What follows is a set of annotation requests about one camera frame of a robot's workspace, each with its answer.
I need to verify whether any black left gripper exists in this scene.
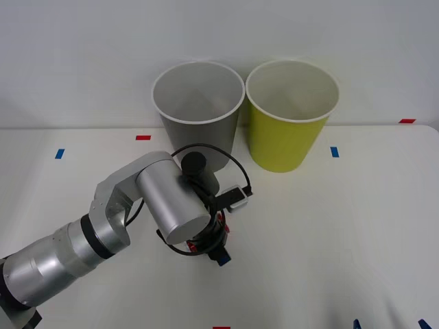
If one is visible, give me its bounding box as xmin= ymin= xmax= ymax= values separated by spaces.
xmin=197 ymin=204 xmax=233 ymax=268

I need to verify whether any red drink can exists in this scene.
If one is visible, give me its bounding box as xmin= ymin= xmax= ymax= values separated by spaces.
xmin=186 ymin=212 xmax=230 ymax=254

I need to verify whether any yellow-green plastic bin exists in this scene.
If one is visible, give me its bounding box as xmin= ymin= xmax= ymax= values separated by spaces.
xmin=245 ymin=58 xmax=340 ymax=173

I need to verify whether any grey plastic bin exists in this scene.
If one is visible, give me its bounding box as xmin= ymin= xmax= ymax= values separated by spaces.
xmin=152 ymin=60 xmax=246 ymax=174

